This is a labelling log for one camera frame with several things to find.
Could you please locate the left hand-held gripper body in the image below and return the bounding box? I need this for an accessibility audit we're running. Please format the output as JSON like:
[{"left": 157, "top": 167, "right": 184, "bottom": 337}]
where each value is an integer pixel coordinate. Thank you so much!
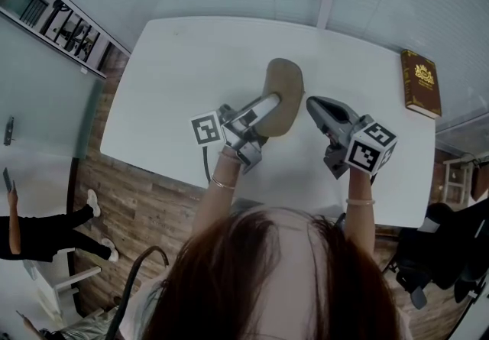
[{"left": 189, "top": 98, "right": 273, "bottom": 176}]

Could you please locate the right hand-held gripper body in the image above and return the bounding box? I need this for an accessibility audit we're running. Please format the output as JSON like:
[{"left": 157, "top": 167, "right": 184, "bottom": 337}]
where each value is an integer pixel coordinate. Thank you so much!
[{"left": 319, "top": 112, "right": 399, "bottom": 180}]

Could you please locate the person's right forearm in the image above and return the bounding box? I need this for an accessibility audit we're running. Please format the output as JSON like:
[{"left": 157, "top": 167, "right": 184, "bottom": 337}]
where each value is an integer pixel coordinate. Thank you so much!
[{"left": 343, "top": 168, "right": 377, "bottom": 255}]

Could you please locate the person's left forearm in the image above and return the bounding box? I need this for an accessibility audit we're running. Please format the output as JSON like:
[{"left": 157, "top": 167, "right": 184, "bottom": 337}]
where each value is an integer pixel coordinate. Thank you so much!
[{"left": 190, "top": 145, "right": 245, "bottom": 240}]

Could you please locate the brown hardcover book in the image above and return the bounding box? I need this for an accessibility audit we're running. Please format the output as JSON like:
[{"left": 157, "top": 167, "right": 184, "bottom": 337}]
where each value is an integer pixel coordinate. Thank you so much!
[{"left": 400, "top": 48, "right": 443, "bottom": 120}]

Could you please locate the white shelf rack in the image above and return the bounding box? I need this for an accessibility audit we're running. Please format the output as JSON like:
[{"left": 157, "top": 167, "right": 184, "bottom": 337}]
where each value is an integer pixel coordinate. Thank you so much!
[{"left": 442, "top": 154, "right": 477, "bottom": 206}]

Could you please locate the black office chair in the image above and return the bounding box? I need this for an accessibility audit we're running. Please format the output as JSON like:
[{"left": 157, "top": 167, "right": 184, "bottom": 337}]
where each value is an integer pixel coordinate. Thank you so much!
[{"left": 395, "top": 196, "right": 489, "bottom": 311}]

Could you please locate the person's white shirt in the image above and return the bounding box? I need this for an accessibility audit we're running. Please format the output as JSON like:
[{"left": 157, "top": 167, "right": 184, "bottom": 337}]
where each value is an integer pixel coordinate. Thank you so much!
[{"left": 118, "top": 275, "right": 171, "bottom": 340}]

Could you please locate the white stool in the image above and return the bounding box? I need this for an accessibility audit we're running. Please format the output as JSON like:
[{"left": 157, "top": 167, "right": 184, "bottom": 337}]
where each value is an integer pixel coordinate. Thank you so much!
[{"left": 21, "top": 246, "right": 103, "bottom": 319}]

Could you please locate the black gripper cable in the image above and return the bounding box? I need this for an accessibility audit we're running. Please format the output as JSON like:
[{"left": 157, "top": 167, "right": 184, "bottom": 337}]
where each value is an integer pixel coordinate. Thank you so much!
[{"left": 202, "top": 145, "right": 213, "bottom": 183}]

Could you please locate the thin metal bracelet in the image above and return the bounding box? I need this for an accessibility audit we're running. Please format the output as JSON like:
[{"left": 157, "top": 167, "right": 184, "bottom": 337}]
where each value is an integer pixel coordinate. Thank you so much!
[{"left": 210, "top": 173, "right": 237, "bottom": 191}]

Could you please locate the black curved strap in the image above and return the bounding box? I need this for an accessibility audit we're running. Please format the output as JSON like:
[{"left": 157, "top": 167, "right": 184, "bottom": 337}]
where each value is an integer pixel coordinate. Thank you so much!
[{"left": 105, "top": 245, "right": 170, "bottom": 340}]

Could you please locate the dark door handle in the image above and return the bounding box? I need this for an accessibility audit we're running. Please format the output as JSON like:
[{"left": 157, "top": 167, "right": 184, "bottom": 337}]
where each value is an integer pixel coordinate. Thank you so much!
[{"left": 3, "top": 115, "right": 16, "bottom": 147}]

